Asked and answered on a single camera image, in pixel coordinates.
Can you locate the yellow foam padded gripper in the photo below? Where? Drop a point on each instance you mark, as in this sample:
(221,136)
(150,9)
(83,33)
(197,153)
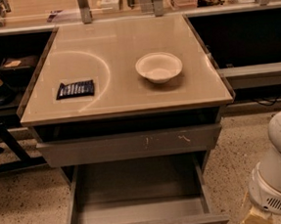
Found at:
(265,195)

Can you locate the grey drawer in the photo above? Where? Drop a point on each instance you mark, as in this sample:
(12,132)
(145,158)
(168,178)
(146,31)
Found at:
(113,139)
(150,190)

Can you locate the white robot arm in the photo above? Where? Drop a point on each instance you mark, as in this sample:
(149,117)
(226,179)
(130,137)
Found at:
(265,182)

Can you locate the grey top drawer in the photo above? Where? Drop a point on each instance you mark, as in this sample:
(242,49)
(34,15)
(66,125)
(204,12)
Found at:
(113,139)

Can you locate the white paper bowl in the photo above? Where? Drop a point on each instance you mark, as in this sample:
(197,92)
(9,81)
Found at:
(159,67)

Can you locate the grey cabinet with beige top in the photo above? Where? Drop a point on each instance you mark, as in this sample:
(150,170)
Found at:
(106,52)

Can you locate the dark blue snack packet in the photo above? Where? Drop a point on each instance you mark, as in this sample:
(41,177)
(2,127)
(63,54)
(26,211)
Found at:
(76,89)

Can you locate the white box on shelf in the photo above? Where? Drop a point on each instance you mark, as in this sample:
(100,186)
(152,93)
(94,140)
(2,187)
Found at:
(110,5)

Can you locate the dark box with label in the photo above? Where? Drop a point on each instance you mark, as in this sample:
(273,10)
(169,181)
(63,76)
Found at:
(23,65)

